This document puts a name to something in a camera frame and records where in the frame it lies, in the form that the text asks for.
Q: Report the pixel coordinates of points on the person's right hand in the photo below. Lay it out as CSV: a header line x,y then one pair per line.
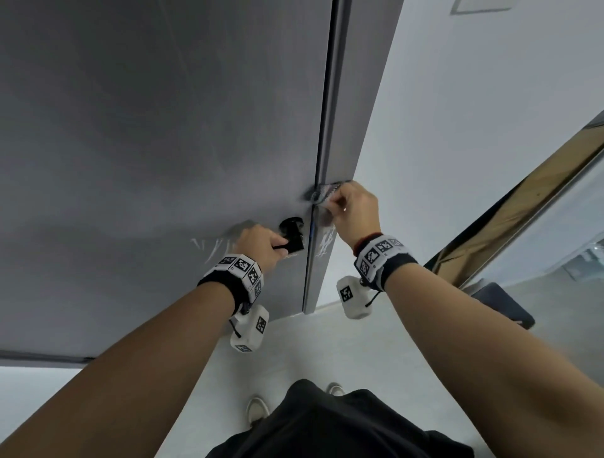
x,y
358,212

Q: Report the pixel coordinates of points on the person's left hand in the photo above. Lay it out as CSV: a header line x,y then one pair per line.
x,y
257,245

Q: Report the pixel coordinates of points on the grey cleaning cloth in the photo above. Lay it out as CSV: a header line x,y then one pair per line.
x,y
325,191

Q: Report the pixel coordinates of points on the grey door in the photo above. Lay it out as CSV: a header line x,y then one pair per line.
x,y
141,141

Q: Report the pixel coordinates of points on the person's left forearm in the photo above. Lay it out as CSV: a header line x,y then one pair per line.
x,y
118,387

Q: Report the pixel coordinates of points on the person's right forearm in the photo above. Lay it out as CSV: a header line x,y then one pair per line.
x,y
495,368

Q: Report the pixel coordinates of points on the black white marker wristband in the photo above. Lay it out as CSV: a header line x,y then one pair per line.
x,y
233,278
387,259

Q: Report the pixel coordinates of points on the black bin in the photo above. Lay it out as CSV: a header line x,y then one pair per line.
x,y
507,306

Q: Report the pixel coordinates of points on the black clothing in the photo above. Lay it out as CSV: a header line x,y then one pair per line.
x,y
330,429

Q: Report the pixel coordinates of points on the wooden table with black frame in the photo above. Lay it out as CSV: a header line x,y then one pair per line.
x,y
542,188

